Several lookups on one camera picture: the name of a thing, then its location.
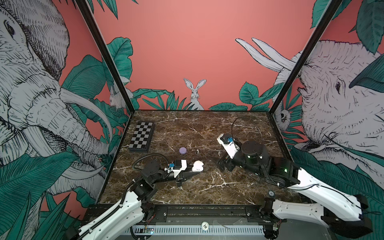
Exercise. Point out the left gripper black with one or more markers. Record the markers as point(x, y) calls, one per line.
point(184, 178)

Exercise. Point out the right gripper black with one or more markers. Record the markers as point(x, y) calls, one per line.
point(222, 163)

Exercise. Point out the purple earbud charging case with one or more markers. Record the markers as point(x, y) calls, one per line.
point(183, 150)

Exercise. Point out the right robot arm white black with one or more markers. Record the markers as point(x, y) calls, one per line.
point(343, 214)

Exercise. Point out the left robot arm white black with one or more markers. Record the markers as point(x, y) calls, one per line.
point(135, 202)

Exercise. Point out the poker chip near right base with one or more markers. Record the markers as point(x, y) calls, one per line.
point(271, 193)

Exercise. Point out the black white checkerboard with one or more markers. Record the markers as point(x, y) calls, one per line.
point(142, 137)

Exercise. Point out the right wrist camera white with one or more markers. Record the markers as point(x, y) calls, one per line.
point(227, 141)

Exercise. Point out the black mounting rail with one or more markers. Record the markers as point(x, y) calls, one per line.
point(162, 213)

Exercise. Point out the poker chip on duct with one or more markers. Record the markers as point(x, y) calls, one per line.
point(205, 226)

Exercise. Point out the white slotted cable duct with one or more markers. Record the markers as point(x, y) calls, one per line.
point(194, 230)

